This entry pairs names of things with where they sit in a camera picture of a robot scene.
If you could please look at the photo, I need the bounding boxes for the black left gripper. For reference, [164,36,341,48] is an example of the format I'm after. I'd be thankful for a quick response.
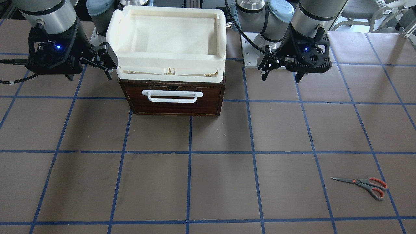
[258,25,332,83]

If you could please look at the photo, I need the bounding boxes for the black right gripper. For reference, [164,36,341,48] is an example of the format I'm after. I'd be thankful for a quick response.
[26,19,118,81]

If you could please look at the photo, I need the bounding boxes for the orange grey handled scissors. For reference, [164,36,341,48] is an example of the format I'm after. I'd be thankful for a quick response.
[331,177,388,201]

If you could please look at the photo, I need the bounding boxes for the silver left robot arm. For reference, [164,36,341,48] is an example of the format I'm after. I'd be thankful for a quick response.
[227,0,347,83]

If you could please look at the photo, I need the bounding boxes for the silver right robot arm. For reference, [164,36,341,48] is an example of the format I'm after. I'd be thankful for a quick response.
[1,0,118,81]

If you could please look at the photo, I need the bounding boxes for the dark wooden drawer cabinet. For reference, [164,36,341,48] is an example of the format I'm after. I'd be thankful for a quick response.
[119,70,226,116]

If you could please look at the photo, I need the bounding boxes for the white plastic tray bin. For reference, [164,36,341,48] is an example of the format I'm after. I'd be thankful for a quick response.
[106,6,227,83]

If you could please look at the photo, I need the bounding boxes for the grey chair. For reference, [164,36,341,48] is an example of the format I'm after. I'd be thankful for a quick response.
[331,0,415,37]

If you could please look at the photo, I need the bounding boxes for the black braided cable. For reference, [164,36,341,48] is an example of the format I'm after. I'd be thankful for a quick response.
[224,0,280,60]

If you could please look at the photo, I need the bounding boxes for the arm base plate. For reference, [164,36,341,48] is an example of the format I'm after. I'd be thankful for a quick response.
[90,28,107,46]
[240,32,281,69]

